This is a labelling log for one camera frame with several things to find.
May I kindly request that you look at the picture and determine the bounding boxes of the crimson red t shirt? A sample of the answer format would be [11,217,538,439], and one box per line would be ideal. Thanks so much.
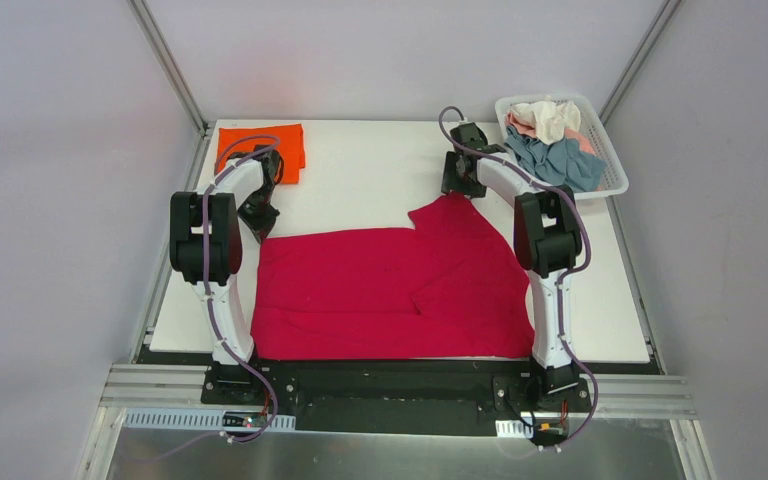
[251,194,535,361]

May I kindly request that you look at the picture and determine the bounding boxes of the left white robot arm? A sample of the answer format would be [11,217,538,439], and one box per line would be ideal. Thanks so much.
[169,145,283,405]

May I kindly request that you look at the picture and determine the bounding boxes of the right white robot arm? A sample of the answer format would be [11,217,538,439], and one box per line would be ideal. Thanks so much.
[441,121,592,410]

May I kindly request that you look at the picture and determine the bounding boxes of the folded orange t shirt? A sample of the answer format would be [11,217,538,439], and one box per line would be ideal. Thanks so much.
[214,124,306,185]

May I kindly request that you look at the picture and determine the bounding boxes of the grey blue t shirt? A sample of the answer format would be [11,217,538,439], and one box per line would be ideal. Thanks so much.
[505,126,607,193]

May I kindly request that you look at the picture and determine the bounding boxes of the cream white t shirt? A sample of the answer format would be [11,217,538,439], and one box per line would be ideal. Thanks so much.
[505,100,582,145]

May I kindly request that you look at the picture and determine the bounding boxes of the light pink t shirt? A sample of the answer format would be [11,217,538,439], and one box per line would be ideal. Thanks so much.
[504,113,596,155]

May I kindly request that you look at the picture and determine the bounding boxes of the white plastic laundry basket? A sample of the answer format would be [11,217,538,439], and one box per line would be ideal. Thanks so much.
[494,93,630,203]

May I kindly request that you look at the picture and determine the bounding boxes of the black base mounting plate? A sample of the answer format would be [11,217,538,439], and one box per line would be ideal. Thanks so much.
[137,348,661,438]

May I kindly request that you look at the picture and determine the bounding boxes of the left white cable duct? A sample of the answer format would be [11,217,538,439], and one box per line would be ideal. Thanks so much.
[123,408,270,433]

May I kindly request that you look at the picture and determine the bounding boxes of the white cable duct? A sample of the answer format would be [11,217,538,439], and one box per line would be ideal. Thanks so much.
[495,420,534,439]
[123,408,270,433]

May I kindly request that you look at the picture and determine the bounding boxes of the left aluminium frame rail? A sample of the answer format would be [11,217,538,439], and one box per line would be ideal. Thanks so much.
[128,1,207,363]

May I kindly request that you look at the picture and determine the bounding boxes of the aluminium frame rail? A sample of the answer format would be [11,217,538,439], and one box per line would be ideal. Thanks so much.
[599,0,683,125]
[128,1,207,363]

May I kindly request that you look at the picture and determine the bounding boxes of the right aluminium frame rail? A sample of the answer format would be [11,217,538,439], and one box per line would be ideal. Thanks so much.
[599,0,683,125]

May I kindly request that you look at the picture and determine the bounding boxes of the right white cable duct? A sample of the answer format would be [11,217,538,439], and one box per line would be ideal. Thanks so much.
[495,420,534,439]

